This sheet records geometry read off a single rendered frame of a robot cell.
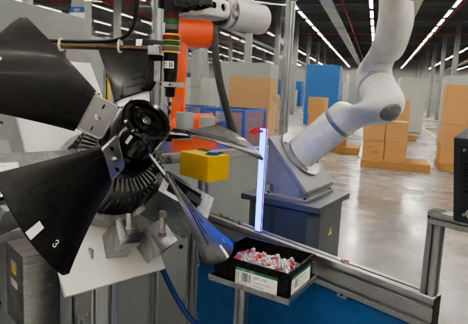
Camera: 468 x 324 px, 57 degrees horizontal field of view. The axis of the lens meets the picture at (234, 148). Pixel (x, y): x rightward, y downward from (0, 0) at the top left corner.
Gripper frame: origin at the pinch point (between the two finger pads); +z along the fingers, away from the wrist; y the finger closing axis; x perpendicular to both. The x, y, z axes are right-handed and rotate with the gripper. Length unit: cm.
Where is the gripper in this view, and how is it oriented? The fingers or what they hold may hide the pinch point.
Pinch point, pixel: (172, 1)
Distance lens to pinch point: 111.9
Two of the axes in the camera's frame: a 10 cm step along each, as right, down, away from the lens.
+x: 0.5, -9.9, -1.3
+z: -7.3, 0.5, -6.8
